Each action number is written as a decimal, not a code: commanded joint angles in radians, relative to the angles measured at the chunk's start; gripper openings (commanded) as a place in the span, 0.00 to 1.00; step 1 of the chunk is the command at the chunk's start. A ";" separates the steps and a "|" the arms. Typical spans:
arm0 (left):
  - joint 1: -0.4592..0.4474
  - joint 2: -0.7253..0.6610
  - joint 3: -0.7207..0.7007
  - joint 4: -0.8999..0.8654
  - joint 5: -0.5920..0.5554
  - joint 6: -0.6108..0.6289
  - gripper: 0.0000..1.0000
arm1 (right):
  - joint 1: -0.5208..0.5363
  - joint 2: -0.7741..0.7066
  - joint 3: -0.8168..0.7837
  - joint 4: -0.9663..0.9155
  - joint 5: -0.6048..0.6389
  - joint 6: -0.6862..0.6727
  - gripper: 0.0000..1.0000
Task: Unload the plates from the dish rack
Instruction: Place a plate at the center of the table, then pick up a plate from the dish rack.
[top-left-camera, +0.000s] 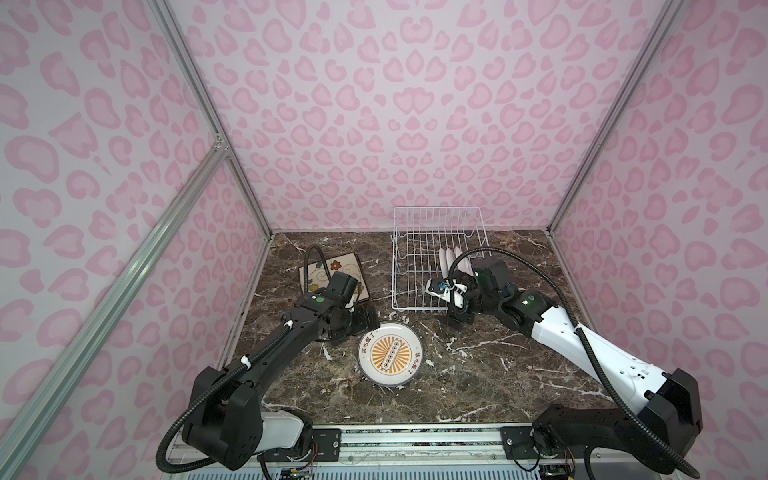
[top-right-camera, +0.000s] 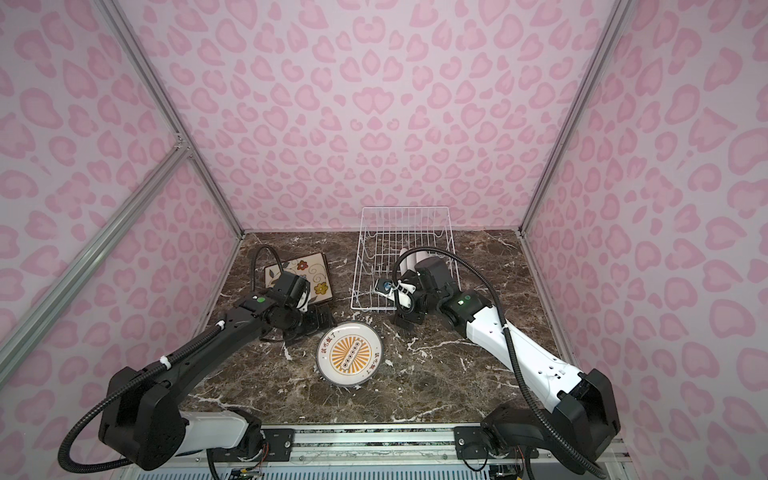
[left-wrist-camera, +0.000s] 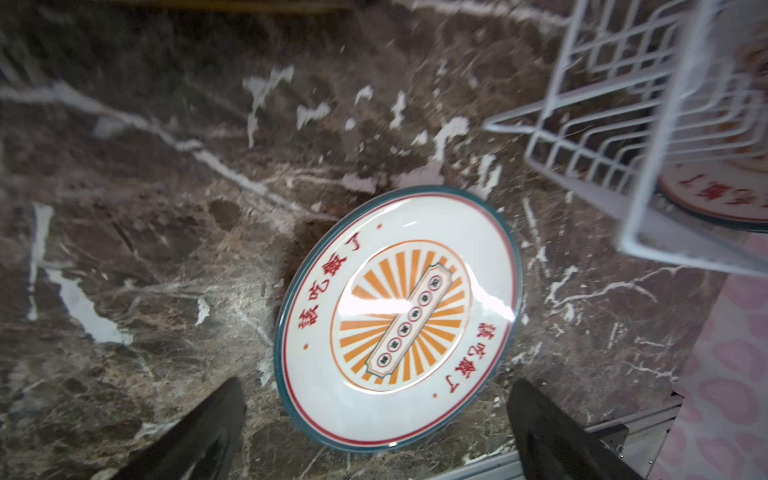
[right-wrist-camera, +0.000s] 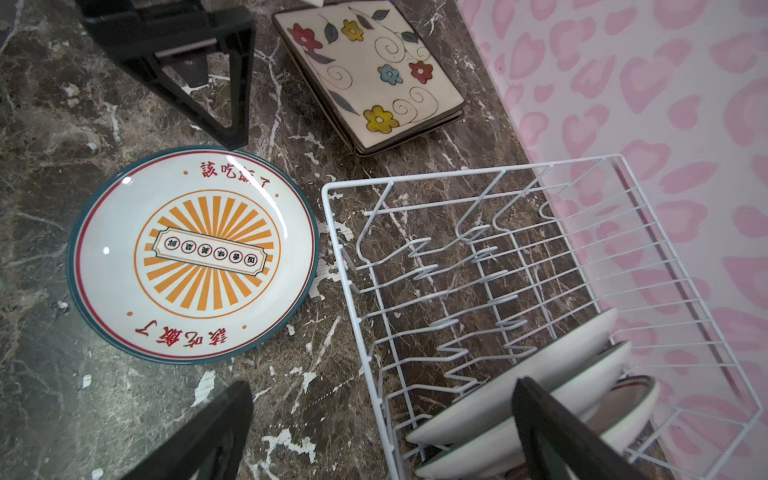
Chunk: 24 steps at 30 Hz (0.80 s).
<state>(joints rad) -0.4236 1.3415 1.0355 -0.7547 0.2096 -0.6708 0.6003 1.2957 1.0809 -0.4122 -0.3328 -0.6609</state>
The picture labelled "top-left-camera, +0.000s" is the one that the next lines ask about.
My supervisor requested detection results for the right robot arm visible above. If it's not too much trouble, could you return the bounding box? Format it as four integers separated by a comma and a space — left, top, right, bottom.
425, 247, 703, 479

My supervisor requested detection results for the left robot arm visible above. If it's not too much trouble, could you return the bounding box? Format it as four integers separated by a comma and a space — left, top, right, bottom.
174, 272, 378, 470

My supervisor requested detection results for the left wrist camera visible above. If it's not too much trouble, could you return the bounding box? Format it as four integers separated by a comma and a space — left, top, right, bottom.
353, 287, 370, 308

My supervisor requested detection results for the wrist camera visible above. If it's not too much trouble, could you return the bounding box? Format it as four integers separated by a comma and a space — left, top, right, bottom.
425, 278, 467, 309
353, 287, 370, 308

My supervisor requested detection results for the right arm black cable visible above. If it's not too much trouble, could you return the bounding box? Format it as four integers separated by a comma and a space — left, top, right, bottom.
446, 246, 702, 480

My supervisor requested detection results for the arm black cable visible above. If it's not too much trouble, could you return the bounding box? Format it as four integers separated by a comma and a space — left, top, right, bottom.
155, 244, 334, 475
446, 246, 702, 480

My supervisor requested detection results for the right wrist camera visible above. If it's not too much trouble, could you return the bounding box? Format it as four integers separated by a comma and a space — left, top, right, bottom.
425, 278, 467, 309

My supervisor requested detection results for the white wire dish rack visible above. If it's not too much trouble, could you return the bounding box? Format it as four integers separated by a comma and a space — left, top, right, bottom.
391, 206, 489, 312

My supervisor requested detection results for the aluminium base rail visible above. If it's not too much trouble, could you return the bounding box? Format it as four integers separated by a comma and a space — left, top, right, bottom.
158, 421, 691, 480

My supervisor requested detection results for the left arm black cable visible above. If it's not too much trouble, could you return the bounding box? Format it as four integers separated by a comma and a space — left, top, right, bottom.
155, 244, 334, 475

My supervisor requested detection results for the aluminium corner post left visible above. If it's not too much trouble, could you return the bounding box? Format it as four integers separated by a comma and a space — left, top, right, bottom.
147, 0, 274, 240

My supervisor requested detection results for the aluminium corner post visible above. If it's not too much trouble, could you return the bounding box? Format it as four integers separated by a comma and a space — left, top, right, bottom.
147, 0, 274, 240
546, 0, 688, 237

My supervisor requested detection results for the aluminium corner post right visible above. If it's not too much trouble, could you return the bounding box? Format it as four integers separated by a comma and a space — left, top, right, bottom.
546, 0, 688, 237

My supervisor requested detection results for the aluminium frame strut left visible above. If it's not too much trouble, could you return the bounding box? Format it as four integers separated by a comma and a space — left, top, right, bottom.
1, 144, 228, 479

